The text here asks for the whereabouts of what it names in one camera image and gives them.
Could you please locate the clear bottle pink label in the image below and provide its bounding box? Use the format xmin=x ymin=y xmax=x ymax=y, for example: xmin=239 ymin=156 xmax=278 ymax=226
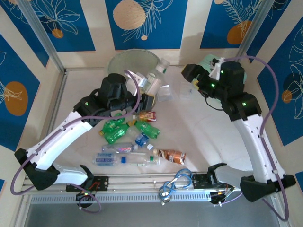
xmin=101 ymin=142 xmax=140 ymax=154

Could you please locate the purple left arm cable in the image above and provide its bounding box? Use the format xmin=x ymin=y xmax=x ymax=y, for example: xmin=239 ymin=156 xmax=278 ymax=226
xmin=10 ymin=69 xmax=140 ymax=214

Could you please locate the translucent green mesh bin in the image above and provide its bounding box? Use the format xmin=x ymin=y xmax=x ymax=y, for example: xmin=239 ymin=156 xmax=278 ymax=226
xmin=107 ymin=49 xmax=163 ymax=112

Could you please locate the red gold label bottle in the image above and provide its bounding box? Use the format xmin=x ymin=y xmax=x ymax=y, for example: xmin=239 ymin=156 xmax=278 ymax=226
xmin=132 ymin=110 xmax=157 ymax=122

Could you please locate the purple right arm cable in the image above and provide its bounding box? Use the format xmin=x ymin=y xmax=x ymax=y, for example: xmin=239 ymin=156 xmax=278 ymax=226
xmin=213 ymin=55 xmax=290 ymax=222

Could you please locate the aluminium frame post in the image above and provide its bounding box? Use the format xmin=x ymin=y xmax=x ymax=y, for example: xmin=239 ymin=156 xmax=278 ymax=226
xmin=233 ymin=0 xmax=280 ymax=68
xmin=16 ymin=0 xmax=67 ymax=74

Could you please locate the clear bottle white label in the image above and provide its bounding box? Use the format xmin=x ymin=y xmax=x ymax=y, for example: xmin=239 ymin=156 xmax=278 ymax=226
xmin=143 ymin=58 xmax=171 ymax=95

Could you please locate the green bottle yellow cap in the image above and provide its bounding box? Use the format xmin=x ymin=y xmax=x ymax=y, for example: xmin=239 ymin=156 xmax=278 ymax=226
xmin=132 ymin=120 xmax=161 ymax=140
xmin=98 ymin=113 xmax=126 ymax=137
xmin=104 ymin=122 xmax=133 ymax=145

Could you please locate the clear bottle blue cap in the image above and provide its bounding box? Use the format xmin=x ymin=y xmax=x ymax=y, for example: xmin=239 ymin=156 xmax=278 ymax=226
xmin=91 ymin=152 xmax=128 ymax=166

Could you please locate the thin black cable loop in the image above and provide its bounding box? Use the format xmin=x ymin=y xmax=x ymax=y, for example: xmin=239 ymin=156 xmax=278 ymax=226
xmin=205 ymin=96 xmax=224 ymax=111

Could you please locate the clear bottle green neck label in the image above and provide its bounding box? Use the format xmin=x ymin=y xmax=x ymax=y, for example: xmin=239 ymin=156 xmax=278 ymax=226
xmin=129 ymin=153 xmax=162 ymax=168

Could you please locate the brown coffee drink bottle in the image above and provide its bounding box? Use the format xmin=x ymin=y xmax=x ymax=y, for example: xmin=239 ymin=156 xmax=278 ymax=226
xmin=152 ymin=148 xmax=187 ymax=166

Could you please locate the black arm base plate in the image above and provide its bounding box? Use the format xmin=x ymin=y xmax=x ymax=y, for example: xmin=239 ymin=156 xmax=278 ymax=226
xmin=65 ymin=175 xmax=110 ymax=192
xmin=192 ymin=174 xmax=214 ymax=190

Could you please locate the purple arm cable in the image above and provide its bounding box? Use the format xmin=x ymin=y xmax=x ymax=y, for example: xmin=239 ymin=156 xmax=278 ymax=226
xmin=10 ymin=69 xmax=140 ymax=214
xmin=213 ymin=55 xmax=290 ymax=222

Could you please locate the grey slotted cable duct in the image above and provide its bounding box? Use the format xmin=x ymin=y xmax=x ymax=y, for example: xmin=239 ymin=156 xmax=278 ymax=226
xmin=29 ymin=192 xmax=212 ymax=203

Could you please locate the blue stethoscope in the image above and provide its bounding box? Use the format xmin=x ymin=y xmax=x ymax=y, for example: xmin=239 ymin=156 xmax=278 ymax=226
xmin=158 ymin=168 xmax=193 ymax=206

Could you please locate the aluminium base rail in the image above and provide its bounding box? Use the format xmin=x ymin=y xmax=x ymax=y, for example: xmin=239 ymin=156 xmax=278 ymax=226
xmin=22 ymin=174 xmax=281 ymax=192

